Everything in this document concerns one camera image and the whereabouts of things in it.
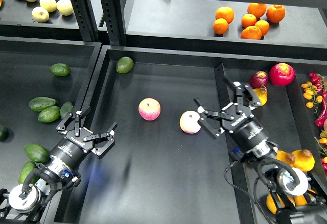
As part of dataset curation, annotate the green avocado top left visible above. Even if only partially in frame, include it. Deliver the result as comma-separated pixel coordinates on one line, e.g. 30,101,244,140
50,63,71,77

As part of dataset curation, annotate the cherry tomato bunch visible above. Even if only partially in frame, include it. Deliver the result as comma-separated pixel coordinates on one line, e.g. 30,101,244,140
301,72,326,108

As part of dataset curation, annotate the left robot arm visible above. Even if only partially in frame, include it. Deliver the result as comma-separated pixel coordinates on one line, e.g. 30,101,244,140
1,107,117,223

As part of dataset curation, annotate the dark green avocado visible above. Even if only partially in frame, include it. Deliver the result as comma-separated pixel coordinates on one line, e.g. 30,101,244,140
18,161,37,184
60,102,74,119

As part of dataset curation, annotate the large red apple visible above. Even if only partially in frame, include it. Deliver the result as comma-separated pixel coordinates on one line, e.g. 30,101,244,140
269,63,295,86

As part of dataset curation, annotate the pale pink apple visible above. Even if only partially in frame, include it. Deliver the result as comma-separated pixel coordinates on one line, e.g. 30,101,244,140
179,110,201,134

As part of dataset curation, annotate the yellow pear with brown stem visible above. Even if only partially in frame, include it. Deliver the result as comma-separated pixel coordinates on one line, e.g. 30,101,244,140
266,194,295,214

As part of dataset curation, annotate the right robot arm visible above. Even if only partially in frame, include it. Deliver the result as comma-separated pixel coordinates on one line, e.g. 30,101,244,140
194,79,326,223

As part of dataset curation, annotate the black centre tray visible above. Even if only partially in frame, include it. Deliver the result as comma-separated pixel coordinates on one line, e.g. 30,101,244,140
44,46,256,223

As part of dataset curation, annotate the black right tray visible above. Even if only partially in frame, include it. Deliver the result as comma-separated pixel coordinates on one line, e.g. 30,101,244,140
214,55,327,224

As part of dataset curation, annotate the black metal shelf rack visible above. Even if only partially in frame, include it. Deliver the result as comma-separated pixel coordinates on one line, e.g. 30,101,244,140
1,0,326,60

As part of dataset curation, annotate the dark avocado at left edge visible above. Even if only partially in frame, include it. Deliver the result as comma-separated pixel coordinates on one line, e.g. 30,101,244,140
0,125,8,140

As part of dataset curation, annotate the black tray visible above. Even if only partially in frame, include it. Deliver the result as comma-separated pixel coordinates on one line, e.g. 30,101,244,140
214,55,327,224
44,46,256,223
1,37,101,190

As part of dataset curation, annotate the yellow pear lower right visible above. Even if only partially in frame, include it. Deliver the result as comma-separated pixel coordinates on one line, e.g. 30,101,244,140
294,195,308,206

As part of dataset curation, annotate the light green avocado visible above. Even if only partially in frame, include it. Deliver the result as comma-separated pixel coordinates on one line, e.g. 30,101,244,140
38,106,60,123

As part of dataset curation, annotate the green avocado in centre tray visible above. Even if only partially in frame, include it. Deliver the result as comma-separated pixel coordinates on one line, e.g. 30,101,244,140
116,56,134,73

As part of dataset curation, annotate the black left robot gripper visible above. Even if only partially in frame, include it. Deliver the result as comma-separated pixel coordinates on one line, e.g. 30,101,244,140
50,106,118,170

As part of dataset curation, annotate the black left tray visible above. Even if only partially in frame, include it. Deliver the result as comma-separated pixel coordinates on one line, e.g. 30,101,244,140
1,37,101,190

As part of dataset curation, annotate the yellow pear near red apple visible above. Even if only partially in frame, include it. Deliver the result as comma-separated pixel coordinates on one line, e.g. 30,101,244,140
253,86,268,106

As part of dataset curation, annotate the pink red apple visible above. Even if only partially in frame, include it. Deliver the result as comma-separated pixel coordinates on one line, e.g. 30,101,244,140
138,97,161,121

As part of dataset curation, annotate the dark red apple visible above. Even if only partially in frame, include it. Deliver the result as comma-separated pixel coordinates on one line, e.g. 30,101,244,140
249,71,269,89

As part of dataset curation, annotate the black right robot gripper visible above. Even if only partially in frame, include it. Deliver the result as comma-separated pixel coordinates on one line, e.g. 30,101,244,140
194,77,270,154

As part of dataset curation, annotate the orange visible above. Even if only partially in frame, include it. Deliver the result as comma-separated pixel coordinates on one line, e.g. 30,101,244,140
213,18,228,35
255,20,270,37
241,26,262,40
215,6,235,24
247,3,267,19
241,13,257,28
266,5,286,23

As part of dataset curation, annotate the red chili pepper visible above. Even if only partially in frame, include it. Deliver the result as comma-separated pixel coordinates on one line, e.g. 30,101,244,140
315,99,326,127

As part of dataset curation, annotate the green avocado lower left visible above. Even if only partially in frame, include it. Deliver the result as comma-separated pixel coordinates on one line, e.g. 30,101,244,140
24,143,50,163

